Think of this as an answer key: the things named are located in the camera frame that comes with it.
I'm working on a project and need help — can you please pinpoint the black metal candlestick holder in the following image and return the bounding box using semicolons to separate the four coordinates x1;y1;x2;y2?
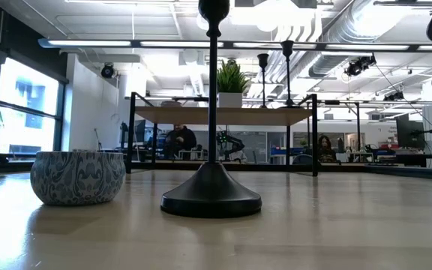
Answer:
160;0;263;219
256;52;270;109
275;40;303;109

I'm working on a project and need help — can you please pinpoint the black ceiling camera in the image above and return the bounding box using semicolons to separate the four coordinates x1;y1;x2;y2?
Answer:
100;62;116;80

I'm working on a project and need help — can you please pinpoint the window with dark frame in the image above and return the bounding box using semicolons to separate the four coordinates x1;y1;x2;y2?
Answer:
0;55;67;155

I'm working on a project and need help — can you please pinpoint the long ceiling light bar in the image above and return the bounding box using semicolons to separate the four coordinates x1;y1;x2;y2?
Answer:
37;37;432;53

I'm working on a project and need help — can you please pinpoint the person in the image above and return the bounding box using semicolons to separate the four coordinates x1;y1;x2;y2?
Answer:
163;124;198;161
316;134;338;164

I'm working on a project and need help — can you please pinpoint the silver ceiling air duct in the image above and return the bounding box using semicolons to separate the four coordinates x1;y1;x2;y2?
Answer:
307;0;401;78

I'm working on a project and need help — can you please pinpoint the black computer monitor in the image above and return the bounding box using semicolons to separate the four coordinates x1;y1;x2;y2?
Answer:
395;114;426;151

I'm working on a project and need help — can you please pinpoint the green plant in white pot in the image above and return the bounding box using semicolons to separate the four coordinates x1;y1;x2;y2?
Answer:
215;59;251;109

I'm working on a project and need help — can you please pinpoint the black aluminium rig frame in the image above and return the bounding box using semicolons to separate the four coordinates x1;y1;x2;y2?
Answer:
0;159;432;182

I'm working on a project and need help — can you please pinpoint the wooden shelf with black frame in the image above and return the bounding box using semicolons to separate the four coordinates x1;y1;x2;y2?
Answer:
124;91;319;177

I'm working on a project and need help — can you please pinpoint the black ceiling spotlight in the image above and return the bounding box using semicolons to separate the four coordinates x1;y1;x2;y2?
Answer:
382;89;406;102
343;54;377;78

